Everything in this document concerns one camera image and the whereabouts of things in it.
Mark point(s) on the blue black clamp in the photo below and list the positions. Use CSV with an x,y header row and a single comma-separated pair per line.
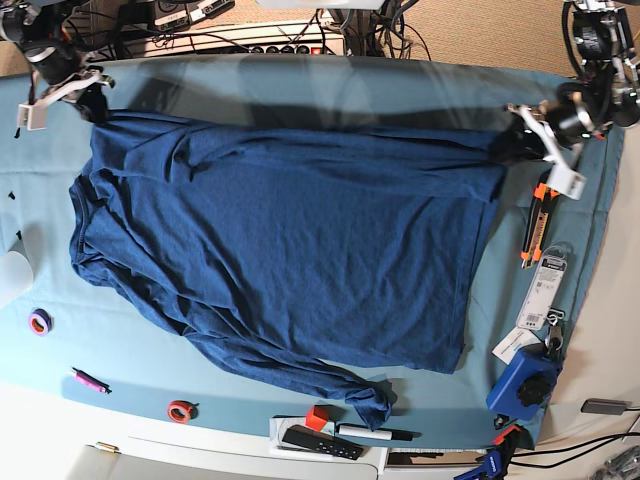
x,y
494,465

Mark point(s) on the metal carabiner keys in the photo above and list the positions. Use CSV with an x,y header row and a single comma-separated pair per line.
x,y
554,338

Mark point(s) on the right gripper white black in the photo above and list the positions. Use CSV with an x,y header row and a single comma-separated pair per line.
x,y
82,90

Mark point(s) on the white packaged item blister card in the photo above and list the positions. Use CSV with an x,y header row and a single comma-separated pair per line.
x,y
543,288

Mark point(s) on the white book under remote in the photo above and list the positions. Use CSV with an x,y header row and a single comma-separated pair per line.
x,y
278,424

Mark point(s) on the white black marker pen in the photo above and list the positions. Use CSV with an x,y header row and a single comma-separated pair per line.
x,y
379,434

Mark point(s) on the dark blue t-shirt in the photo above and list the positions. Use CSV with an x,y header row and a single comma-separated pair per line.
x,y
291,256

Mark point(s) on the white paper roll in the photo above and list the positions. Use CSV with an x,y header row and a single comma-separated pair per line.
x,y
16,277

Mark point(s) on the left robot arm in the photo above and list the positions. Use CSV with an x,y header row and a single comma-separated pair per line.
x,y
601,48

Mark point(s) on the orange black utility knife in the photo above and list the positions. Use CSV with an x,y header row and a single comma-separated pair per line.
x,y
542,206

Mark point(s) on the white paper card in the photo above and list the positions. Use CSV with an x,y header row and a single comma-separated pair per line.
x,y
515,340

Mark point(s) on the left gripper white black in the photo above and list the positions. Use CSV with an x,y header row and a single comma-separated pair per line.
x,y
527,142

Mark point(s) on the grey adapter box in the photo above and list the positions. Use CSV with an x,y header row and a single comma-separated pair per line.
x,y
604,407

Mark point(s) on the white power strip red switch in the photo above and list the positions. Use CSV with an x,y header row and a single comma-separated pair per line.
x,y
297,49

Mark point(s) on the blue box black knob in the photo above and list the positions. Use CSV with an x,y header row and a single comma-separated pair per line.
x,y
524,386

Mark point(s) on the orange black lower clamp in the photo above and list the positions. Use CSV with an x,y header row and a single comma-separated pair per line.
x,y
509,434

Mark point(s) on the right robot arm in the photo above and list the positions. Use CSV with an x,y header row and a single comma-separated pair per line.
x,y
60,68

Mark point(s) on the black remote control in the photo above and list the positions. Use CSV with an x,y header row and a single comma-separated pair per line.
x,y
309,439

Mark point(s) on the red tape roll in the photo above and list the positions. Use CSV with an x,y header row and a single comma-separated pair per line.
x,y
182,412

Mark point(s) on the purple tape roll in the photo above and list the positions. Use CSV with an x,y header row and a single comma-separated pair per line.
x,y
40,322

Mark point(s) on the black foot pedal start label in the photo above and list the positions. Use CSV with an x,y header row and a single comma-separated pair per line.
x,y
168,16

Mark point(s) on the pink marker pen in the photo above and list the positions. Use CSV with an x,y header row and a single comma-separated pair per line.
x,y
89,381

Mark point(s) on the red cube block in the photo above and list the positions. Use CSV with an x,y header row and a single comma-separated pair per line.
x,y
316,418

